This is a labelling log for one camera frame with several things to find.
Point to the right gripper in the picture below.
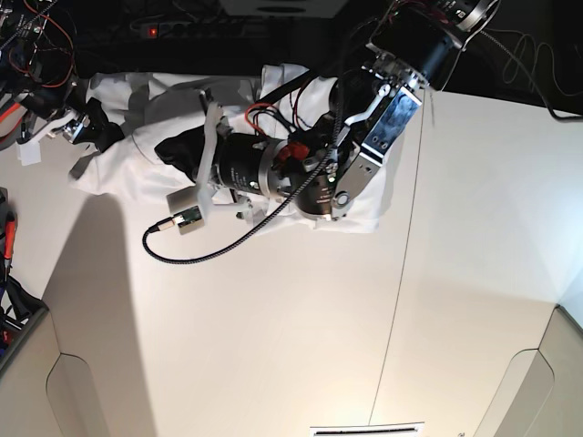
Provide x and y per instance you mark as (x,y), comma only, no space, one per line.
(97,128)

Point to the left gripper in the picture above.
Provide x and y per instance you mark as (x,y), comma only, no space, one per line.
(227,167)

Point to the white t-shirt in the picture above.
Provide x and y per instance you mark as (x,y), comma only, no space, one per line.
(131,169)

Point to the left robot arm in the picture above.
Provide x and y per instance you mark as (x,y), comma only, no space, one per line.
(323,167)

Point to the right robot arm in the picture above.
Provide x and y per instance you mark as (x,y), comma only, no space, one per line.
(39,77)

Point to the orange grey cutters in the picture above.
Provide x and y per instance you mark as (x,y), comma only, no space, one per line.
(11,117)

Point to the black power strip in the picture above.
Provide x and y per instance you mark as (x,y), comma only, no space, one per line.
(191,30)

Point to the white device behind table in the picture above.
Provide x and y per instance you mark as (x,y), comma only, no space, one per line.
(284,8)

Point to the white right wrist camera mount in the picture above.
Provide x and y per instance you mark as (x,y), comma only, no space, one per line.
(29,150)

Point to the orange handled pliers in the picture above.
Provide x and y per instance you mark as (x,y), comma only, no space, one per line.
(10,231)

